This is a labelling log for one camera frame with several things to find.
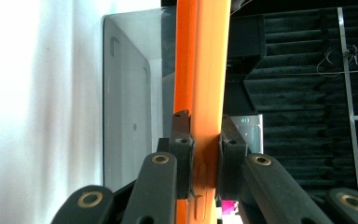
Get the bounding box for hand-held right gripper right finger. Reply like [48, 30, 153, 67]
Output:
[216, 115, 250, 200]

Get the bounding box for orange phone case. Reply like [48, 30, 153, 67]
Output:
[172, 0, 232, 224]

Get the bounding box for silver metal stand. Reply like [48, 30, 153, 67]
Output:
[337, 7, 358, 194]

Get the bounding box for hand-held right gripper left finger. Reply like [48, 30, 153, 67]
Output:
[168, 109, 197, 200]

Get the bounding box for transparent grey plastic box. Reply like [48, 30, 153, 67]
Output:
[102, 7, 177, 191]

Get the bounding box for monitor with green light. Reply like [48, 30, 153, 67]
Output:
[229, 114, 265, 155]

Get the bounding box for dark angular box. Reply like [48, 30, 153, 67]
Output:
[224, 13, 267, 116]

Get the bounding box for thin hanging cable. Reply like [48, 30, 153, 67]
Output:
[315, 46, 358, 78]

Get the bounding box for magenta object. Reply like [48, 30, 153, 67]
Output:
[219, 200, 241, 217]

